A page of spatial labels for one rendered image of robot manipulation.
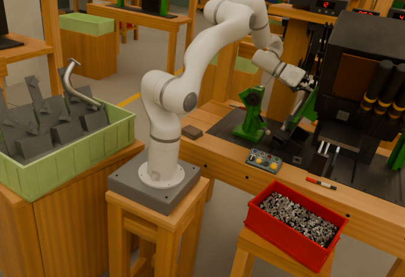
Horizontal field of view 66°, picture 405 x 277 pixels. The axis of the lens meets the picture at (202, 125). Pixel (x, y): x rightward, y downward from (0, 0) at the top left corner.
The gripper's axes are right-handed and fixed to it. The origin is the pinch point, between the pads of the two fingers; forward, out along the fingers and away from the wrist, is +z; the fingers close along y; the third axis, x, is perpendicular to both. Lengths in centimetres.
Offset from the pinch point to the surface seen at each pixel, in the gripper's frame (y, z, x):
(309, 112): -12.8, 6.5, -4.0
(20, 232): -128, -63, -20
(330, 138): -23.8, 18.9, -18.7
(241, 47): 15, -49, 32
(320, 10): 32.3, -15.8, -10.3
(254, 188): -56, 5, 4
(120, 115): -65, -74, 7
